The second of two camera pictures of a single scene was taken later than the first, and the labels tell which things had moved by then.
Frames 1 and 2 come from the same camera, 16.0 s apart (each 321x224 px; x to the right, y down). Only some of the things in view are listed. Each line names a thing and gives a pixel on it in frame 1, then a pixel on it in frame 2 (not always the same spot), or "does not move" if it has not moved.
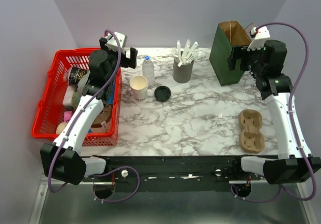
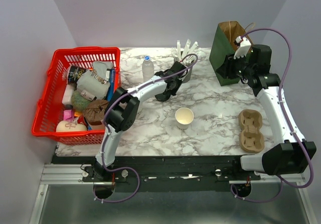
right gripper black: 238,52 to 225,70
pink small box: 67,115 does not move
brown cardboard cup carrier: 252,140 does not move
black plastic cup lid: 162,93 does not move
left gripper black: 129,62 to 179,82
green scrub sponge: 75,99 does not move
